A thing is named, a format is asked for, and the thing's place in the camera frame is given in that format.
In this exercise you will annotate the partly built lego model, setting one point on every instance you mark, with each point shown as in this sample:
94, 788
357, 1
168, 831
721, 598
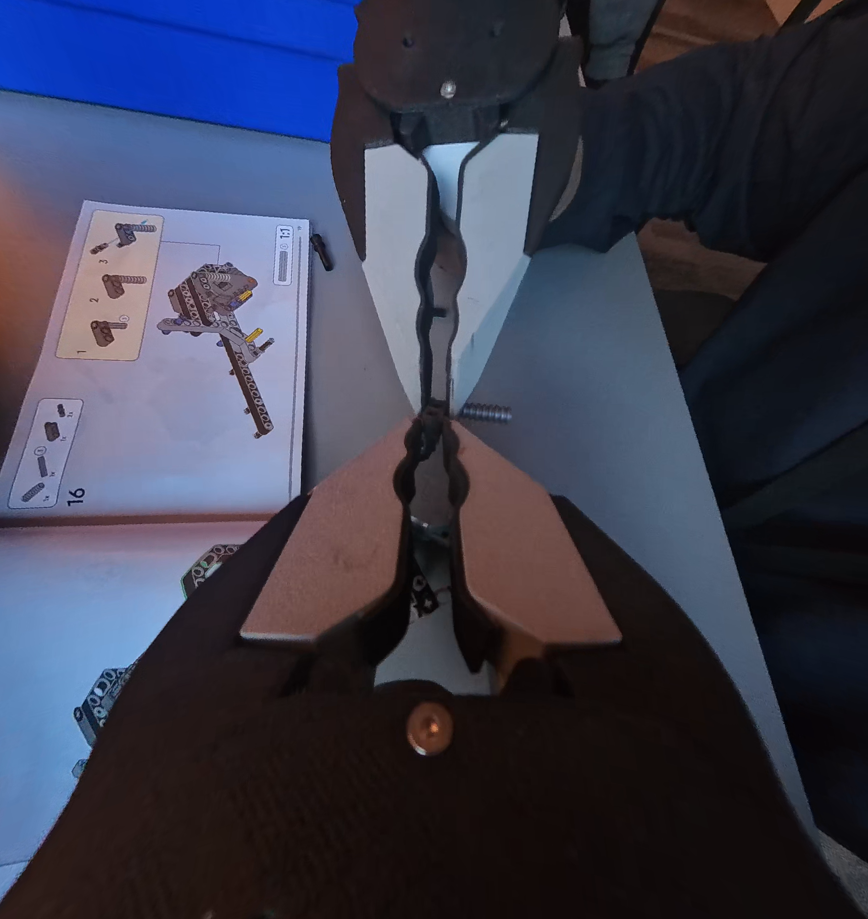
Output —
423, 601

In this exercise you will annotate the lego instruction booklet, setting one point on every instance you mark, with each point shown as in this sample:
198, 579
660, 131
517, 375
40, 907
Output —
190, 431

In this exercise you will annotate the black lego pin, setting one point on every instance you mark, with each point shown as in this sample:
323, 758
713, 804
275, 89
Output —
324, 251

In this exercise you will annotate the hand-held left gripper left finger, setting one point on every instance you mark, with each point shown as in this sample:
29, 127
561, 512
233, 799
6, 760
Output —
333, 567

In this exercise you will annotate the person's dark trousers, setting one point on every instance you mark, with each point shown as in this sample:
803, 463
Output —
800, 467

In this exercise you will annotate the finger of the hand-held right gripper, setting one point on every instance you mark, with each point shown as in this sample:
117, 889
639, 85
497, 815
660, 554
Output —
495, 237
391, 237

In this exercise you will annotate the blue panel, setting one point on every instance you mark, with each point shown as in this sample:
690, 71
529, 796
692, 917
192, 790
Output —
154, 57

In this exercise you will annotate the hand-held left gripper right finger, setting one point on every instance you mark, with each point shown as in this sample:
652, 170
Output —
531, 567

